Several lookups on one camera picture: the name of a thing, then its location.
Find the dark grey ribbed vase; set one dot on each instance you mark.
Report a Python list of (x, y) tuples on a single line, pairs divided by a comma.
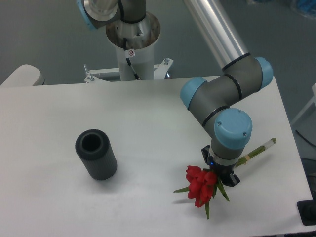
[(94, 149)]

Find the white metal base frame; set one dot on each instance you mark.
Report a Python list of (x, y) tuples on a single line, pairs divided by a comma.
[(161, 71)]

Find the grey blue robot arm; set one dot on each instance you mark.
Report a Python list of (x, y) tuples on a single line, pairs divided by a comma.
[(210, 102)]

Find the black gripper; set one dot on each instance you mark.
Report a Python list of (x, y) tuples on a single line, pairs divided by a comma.
[(224, 168)]

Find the black device at table edge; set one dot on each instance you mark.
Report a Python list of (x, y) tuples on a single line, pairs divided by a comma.
[(307, 211)]

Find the white chair armrest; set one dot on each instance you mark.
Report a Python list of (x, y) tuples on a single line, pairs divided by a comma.
[(25, 75)]

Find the white frame at right edge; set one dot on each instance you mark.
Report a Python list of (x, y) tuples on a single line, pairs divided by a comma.
[(307, 110)]

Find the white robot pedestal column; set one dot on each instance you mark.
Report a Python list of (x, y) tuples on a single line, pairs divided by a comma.
[(134, 45)]

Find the red tulip bouquet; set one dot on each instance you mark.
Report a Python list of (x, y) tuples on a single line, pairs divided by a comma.
[(204, 183)]

